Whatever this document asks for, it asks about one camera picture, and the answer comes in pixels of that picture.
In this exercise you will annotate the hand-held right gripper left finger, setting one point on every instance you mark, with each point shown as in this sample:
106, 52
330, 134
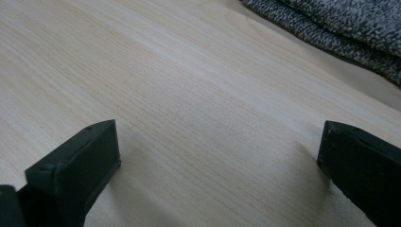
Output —
72, 176

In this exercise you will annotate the grey terry cloth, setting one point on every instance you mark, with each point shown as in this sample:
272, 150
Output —
353, 28

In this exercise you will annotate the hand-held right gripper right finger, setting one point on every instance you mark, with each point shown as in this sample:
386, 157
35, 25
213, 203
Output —
365, 170

